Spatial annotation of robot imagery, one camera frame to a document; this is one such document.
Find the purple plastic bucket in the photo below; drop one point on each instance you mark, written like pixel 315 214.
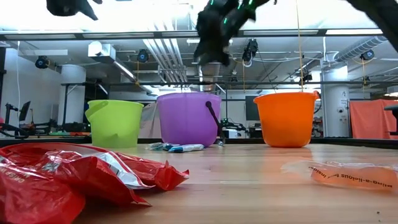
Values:
pixel 186 121

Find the orange cloth screen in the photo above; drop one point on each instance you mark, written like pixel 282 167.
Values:
pixel 373 119

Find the white cloth cover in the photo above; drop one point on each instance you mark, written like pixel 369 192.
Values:
pixel 150 121

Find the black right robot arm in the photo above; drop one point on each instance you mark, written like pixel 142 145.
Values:
pixel 385 15

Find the dark wall monitor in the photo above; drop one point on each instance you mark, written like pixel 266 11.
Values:
pixel 252 108

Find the white round column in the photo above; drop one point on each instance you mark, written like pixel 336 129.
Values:
pixel 73 95
pixel 335 102

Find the silver round air duct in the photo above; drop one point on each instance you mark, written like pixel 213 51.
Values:
pixel 210 74

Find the small white screen device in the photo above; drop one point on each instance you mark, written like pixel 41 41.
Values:
pixel 230 133

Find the green plastic bucket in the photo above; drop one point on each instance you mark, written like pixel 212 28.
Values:
pixel 115 124

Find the black overhead rig beam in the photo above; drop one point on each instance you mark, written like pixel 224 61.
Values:
pixel 140 32

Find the orange plastic bucket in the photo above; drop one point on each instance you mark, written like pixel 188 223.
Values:
pixel 286 121

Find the white ventilation box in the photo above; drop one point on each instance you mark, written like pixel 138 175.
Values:
pixel 101 51

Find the black background robot arm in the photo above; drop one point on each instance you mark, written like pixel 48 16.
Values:
pixel 11 126
pixel 231 124

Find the black ceiling camera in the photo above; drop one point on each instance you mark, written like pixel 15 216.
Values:
pixel 250 49
pixel 41 62
pixel 306 77
pixel 367 55
pixel 142 56

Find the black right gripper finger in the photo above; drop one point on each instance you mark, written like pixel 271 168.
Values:
pixel 205 53
pixel 222 54

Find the black tilted monitor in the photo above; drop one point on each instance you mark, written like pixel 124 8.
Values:
pixel 24 110

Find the silver flexible air duct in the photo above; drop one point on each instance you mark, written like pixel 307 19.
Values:
pixel 360 48

